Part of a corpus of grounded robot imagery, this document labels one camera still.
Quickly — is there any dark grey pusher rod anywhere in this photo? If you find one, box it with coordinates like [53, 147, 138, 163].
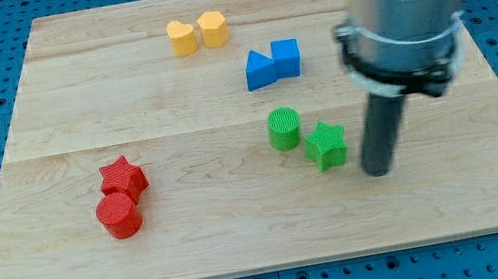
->
[360, 93, 406, 177]

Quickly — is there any wooden board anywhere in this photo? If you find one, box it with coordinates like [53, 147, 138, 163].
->
[0, 0, 498, 279]

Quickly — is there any blue triangle block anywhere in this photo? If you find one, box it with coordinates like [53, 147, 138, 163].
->
[245, 51, 277, 92]

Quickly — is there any red cylinder block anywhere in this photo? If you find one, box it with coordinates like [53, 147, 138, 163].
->
[95, 192, 143, 239]

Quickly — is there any blue cube block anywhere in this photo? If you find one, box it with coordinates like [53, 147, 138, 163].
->
[270, 38, 301, 79]

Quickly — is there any green cylinder block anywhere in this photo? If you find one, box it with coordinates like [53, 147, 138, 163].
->
[267, 107, 301, 151]

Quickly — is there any yellow hexagon block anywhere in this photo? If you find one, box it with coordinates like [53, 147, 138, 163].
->
[197, 10, 230, 48]

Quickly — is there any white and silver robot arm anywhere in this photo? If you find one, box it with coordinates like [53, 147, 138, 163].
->
[335, 0, 463, 98]

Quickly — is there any green star block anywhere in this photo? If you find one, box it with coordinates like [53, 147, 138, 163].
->
[305, 121, 348, 172]

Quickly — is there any red star block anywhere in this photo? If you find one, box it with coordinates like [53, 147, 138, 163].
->
[99, 155, 150, 204]

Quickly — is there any yellow heart block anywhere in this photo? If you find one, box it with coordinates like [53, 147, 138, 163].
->
[166, 20, 199, 57]

